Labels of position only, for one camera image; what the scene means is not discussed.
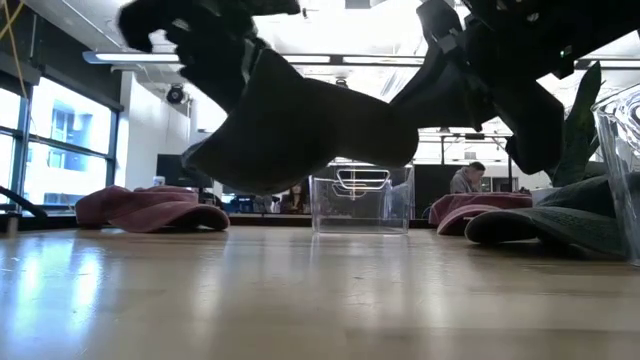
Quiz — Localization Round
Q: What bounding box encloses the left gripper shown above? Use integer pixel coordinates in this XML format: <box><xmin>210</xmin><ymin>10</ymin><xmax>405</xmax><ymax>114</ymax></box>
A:
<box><xmin>117</xmin><ymin>0</ymin><xmax>301</xmax><ymax>119</ymax></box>

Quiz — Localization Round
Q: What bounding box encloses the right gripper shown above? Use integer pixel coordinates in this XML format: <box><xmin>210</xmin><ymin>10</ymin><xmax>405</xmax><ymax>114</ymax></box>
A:
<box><xmin>389</xmin><ymin>0</ymin><xmax>566</xmax><ymax>176</ymax></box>

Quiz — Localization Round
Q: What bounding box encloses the dark grey baseball cap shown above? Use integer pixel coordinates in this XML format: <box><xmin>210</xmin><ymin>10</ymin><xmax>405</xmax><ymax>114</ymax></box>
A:
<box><xmin>180</xmin><ymin>47</ymin><xmax>420</xmax><ymax>196</ymax></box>
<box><xmin>463</xmin><ymin>173</ymin><xmax>632</xmax><ymax>261</ymax></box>

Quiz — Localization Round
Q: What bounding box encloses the maroon baseball cap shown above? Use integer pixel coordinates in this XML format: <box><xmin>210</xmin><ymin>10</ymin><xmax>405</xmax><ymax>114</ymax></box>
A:
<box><xmin>74</xmin><ymin>184</ymin><xmax>231</xmax><ymax>234</ymax></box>
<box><xmin>428</xmin><ymin>192</ymin><xmax>534</xmax><ymax>236</ymax></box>

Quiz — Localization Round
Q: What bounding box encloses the person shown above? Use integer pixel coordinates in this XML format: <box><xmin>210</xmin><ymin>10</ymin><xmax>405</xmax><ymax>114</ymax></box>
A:
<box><xmin>279</xmin><ymin>182</ymin><xmax>310</xmax><ymax>215</ymax></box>
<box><xmin>448</xmin><ymin>161</ymin><xmax>487</xmax><ymax>195</ymax></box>

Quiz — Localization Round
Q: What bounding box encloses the black display panel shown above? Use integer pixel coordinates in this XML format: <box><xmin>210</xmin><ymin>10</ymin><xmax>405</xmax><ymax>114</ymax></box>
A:
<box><xmin>413</xmin><ymin>163</ymin><xmax>454</xmax><ymax>220</ymax></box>

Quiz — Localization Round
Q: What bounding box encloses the ceiling light strip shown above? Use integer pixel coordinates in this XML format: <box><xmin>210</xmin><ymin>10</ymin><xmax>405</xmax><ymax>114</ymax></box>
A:
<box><xmin>82</xmin><ymin>49</ymin><xmax>640</xmax><ymax>70</ymax></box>

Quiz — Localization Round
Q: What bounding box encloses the black computer monitor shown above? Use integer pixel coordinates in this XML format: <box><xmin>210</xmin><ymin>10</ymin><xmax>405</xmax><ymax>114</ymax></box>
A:
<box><xmin>156</xmin><ymin>153</ymin><xmax>202</xmax><ymax>190</ymax></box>

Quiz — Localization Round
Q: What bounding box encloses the snake plant in white pot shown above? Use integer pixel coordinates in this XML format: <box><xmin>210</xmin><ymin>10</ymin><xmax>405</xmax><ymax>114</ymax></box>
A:
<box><xmin>530</xmin><ymin>60</ymin><xmax>609</xmax><ymax>207</ymax></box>

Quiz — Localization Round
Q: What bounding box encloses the clear plastic bin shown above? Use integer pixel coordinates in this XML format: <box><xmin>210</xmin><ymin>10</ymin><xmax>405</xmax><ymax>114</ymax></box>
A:
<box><xmin>591</xmin><ymin>82</ymin><xmax>640</xmax><ymax>267</ymax></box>
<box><xmin>308</xmin><ymin>160</ymin><xmax>415</xmax><ymax>236</ymax></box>

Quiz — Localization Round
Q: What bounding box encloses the large glass window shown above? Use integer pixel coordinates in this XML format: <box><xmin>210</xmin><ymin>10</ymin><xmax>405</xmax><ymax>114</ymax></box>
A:
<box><xmin>0</xmin><ymin>74</ymin><xmax>121</xmax><ymax>214</ymax></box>

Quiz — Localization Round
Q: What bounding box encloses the yellow cable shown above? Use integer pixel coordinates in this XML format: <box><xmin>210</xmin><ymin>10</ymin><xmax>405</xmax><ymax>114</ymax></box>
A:
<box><xmin>0</xmin><ymin>0</ymin><xmax>29</xmax><ymax>99</ymax></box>

